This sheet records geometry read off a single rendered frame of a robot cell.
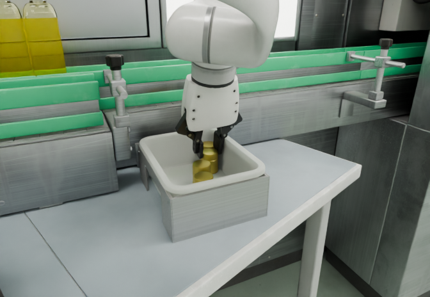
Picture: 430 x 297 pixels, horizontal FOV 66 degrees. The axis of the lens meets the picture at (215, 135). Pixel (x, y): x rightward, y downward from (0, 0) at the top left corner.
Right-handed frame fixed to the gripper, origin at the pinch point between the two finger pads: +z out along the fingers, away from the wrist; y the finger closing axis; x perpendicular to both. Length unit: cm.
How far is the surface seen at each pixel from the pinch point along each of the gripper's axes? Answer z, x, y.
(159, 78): -7.8, -15.5, 5.5
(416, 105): 6, -4, -68
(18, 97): -12.7, -6.3, 30.9
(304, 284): 41.0, 16.2, -23.2
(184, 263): 1.2, 22.4, 12.5
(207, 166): -0.5, 6.5, 2.8
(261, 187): -2.6, 16.0, -2.8
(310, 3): -14, -39, -49
